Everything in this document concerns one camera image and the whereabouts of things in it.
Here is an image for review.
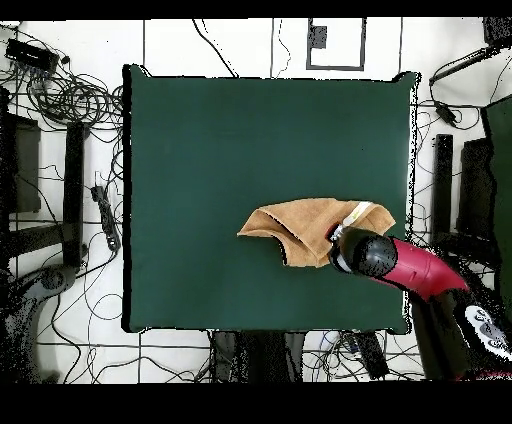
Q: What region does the tan terry towel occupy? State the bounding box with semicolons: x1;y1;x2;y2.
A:
236;197;397;268

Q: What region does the long black cable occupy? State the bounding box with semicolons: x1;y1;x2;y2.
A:
191;17;240;78

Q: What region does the black stand base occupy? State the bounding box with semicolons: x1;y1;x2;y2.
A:
7;263;79;321

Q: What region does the dark green table cloth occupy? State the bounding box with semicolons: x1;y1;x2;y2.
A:
121;63;419;335

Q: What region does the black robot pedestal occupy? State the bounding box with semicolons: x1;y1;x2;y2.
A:
209;329;306;383

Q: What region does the black power strip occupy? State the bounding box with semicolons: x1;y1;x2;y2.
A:
347;331;390;380
90;184;121;252

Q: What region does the black electronics box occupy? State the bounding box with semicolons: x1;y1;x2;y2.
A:
5;37;61;73

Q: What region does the black power adapter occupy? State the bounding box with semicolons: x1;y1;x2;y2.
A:
433;99;459;127

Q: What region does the grey rectangular frame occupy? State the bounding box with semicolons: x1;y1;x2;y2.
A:
306;17;366;72

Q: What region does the black upright bar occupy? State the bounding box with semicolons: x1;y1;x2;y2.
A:
63;121;87;267
429;133;454;249

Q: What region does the black cable tangle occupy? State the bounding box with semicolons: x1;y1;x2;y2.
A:
0;65;125;133

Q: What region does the black flat panel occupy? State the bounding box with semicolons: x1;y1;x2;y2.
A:
0;113;42;215
457;137;495;241

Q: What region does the black rod with head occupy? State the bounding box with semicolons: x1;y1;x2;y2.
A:
428;16;512;86

